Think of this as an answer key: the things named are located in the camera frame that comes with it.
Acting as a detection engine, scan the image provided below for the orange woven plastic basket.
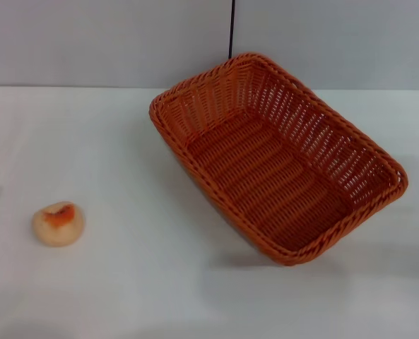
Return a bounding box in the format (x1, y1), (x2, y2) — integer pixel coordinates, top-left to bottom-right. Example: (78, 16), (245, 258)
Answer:
(148, 52), (409, 266)

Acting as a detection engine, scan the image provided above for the round peach-coloured bun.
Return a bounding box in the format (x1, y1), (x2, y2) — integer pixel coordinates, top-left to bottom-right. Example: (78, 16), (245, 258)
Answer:
(31, 201), (87, 247)

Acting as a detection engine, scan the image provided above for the black vertical wall strip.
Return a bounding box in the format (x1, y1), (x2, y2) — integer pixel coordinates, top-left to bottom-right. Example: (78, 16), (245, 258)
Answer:
(228, 0), (237, 59)

